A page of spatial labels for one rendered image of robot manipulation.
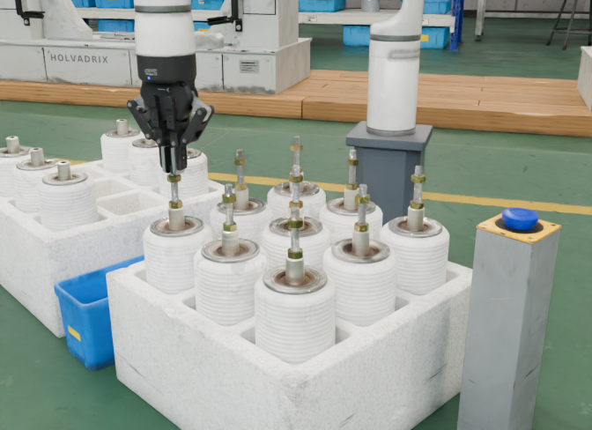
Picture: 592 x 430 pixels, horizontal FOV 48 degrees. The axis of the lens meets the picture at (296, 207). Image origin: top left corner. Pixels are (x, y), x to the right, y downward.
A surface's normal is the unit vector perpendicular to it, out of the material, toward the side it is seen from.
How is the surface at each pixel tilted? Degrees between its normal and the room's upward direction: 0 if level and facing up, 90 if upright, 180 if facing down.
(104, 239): 90
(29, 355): 0
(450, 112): 90
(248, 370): 90
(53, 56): 90
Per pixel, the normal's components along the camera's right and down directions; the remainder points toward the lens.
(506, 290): -0.71, 0.24
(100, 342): 0.68, 0.28
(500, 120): -0.29, 0.33
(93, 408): 0.00, -0.94
